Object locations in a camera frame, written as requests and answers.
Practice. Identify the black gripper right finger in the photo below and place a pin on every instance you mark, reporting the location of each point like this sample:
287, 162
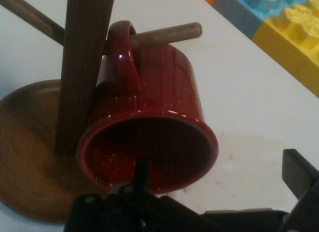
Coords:
299, 172

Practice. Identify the light blue toy brick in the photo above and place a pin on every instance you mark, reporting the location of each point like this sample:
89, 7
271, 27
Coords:
264, 2

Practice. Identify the yellow toy brick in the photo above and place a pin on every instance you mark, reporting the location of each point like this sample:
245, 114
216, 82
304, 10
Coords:
289, 40

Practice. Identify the brown wooden mug tree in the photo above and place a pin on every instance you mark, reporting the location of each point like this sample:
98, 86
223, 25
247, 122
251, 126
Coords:
82, 67

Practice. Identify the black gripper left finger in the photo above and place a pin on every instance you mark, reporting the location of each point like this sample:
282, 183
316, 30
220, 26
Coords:
142, 174

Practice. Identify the red speckled mug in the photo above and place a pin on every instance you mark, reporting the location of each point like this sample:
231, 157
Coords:
154, 97

